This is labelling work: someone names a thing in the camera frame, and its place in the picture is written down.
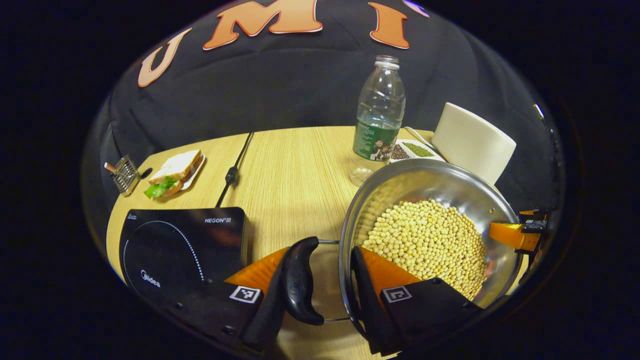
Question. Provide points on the heap of yellow soybeans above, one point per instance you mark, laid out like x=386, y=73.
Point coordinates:
x=425, y=240

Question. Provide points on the white divided seasoning tray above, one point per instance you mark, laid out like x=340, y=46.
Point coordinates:
x=415, y=150

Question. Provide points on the small black round cap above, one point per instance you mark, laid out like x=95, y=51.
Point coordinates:
x=146, y=173

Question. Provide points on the white toaster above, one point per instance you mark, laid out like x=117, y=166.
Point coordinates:
x=472, y=142

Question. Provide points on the black backdrop cloth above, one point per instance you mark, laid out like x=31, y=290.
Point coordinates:
x=300, y=85

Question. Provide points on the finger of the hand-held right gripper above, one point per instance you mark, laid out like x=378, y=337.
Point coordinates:
x=505, y=232

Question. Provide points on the sandwich with lettuce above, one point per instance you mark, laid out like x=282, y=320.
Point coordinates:
x=175, y=167

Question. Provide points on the black induction cooktop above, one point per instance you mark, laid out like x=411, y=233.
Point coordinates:
x=175, y=250

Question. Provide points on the clear plastic bottle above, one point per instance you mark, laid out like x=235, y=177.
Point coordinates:
x=379, y=110

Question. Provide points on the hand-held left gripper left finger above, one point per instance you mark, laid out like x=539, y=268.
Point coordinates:
x=262, y=320

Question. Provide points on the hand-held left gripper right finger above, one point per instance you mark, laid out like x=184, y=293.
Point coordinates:
x=370, y=310

